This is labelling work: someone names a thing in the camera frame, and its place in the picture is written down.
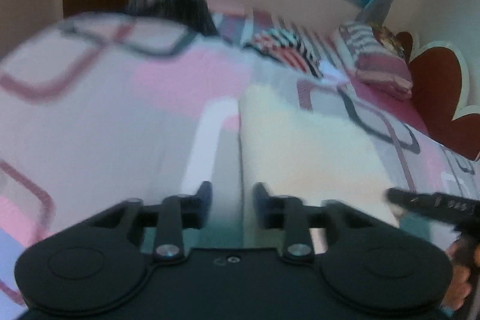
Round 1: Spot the cream cloth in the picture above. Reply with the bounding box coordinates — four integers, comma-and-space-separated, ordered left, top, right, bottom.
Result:
239, 85, 400, 248

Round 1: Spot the person's right hand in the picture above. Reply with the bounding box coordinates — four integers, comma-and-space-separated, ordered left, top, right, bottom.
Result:
442, 241, 472, 311

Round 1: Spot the patterned pink grey bedsheet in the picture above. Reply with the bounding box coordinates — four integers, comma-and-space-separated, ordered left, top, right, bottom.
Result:
1, 14, 479, 319

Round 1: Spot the red white scalloped headboard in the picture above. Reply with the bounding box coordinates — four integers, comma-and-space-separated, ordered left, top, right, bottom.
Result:
396, 32, 479, 161

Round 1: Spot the white folded cloth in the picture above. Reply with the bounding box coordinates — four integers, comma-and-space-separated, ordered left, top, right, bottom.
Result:
319, 60, 350, 86

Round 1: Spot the striped pink grey pillow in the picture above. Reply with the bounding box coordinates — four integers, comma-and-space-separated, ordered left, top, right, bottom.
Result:
330, 21, 413, 101

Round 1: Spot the striped red black white garment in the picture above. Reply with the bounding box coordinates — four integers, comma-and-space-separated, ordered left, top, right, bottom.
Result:
243, 28, 323, 79

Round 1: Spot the colourful printed cushion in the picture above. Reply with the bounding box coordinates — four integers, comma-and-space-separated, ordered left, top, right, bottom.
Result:
370, 23, 406, 60

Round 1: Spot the dark green black garment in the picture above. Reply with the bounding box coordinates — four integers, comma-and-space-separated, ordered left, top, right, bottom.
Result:
128, 0, 220, 37

